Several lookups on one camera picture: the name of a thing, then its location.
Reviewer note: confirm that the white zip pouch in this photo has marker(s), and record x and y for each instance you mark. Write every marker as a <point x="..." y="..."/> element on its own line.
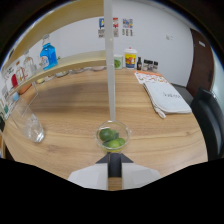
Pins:
<point x="170" y="98"/>

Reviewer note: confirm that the glass bowl of limes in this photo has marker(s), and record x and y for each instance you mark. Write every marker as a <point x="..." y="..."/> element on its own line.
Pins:
<point x="106" y="135"/>

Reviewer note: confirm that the black chair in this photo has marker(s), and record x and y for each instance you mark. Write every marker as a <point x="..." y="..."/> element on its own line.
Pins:
<point x="208" y="123"/>

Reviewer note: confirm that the clear bottle orange label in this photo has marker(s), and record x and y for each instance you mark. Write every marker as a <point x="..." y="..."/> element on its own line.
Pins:
<point x="20" y="73"/>

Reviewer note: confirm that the red wall poster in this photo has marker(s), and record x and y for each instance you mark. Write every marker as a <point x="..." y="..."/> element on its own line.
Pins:
<point x="115" y="26"/>

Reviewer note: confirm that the two-tier wooden shelf rack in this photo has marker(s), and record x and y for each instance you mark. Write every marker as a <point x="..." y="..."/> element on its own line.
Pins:
<point x="83" y="60"/>

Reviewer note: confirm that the brown door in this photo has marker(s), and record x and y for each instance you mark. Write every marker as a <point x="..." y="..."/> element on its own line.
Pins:
<point x="200" y="63"/>

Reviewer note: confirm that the blue wall poster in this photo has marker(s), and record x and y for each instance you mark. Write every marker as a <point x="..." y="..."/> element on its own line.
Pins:
<point x="101" y="26"/>

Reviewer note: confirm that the orange printed sheet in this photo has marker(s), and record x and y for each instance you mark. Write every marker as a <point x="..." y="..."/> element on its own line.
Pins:
<point x="150" y="77"/>

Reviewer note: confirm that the clear drinking glass with ice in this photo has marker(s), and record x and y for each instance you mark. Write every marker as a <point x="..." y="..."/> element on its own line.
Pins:
<point x="31" y="128"/>

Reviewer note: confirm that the dark sauce bottle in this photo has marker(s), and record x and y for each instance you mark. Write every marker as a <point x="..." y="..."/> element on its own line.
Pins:
<point x="139" y="64"/>

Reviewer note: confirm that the small spice jar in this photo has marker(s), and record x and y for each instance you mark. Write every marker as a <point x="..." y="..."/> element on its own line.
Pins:
<point x="155" y="66"/>
<point x="150" y="66"/>
<point x="145" y="65"/>

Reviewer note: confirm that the yellow white tub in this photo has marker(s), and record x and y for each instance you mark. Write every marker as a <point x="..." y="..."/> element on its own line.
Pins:
<point x="130" y="60"/>

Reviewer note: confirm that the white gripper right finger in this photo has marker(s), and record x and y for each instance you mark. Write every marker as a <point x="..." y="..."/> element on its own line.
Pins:
<point x="138" y="173"/>

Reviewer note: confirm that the white wall switch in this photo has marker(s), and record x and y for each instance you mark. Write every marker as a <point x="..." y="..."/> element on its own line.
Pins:
<point x="169" y="37"/>

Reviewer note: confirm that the white cup green print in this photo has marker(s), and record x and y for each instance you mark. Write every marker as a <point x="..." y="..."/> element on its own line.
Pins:
<point x="118" y="62"/>

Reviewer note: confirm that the multicolour wall poster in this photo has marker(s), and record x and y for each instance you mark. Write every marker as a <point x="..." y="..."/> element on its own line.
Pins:
<point x="127" y="26"/>

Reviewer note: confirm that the blue liquid bottle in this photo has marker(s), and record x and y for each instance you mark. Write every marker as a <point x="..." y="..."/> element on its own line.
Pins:
<point x="49" y="58"/>

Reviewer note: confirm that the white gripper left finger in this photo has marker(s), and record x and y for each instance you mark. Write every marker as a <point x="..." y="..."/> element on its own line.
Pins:
<point x="90" y="175"/>

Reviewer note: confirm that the light blue cup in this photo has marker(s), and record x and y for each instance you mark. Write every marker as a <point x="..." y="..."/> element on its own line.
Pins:
<point x="15" y="96"/>

